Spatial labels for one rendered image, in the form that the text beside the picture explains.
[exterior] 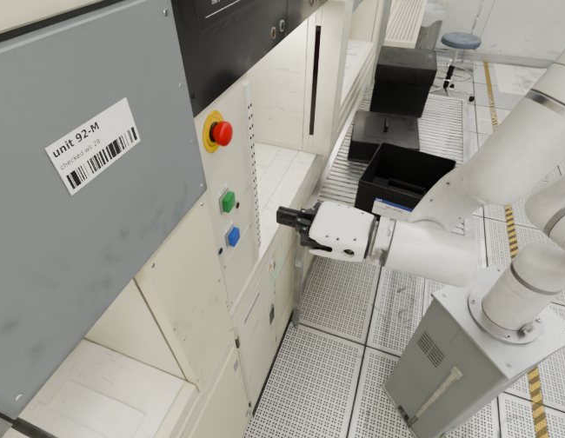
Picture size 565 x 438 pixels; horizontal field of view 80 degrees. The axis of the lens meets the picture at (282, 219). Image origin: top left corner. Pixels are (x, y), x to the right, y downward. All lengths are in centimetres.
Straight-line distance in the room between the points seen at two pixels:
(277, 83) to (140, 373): 100
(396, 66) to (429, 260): 142
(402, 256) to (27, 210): 48
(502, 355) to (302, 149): 94
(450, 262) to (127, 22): 52
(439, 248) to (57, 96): 51
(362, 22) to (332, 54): 148
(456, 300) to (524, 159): 69
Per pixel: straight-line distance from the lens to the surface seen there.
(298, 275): 145
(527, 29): 550
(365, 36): 270
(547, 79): 55
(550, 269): 96
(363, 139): 153
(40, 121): 34
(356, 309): 194
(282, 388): 173
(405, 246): 57
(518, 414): 198
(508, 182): 54
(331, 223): 59
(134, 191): 43
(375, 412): 175
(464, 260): 59
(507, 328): 115
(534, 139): 53
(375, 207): 122
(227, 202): 64
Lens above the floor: 164
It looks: 44 degrees down
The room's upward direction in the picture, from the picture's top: straight up
